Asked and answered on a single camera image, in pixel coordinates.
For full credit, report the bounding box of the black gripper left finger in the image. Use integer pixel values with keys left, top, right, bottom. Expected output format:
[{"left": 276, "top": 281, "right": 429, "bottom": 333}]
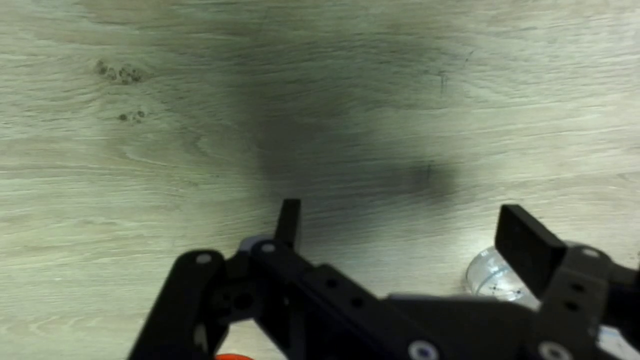
[{"left": 128, "top": 198, "right": 301, "bottom": 360}]

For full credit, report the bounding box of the clear plastic cup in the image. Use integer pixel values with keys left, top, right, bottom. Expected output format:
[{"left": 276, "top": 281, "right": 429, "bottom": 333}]
[{"left": 464, "top": 246, "right": 640, "bottom": 360}]

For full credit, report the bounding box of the red plastic cup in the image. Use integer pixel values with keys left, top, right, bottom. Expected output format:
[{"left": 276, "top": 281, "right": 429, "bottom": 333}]
[{"left": 213, "top": 354, "right": 254, "bottom": 360}]

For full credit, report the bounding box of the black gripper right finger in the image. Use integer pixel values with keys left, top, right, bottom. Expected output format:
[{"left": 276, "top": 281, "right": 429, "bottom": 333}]
[{"left": 494, "top": 204, "right": 640, "bottom": 360}]

